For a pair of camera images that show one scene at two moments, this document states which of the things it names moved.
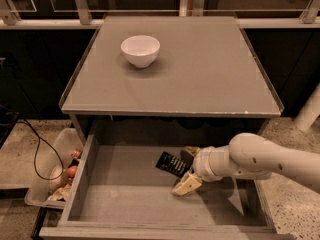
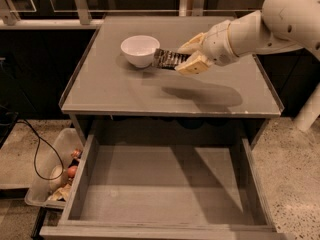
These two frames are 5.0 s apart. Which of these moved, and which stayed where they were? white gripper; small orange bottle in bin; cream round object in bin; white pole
Moved: white gripper
Stayed: cream round object in bin; white pole; small orange bottle in bin
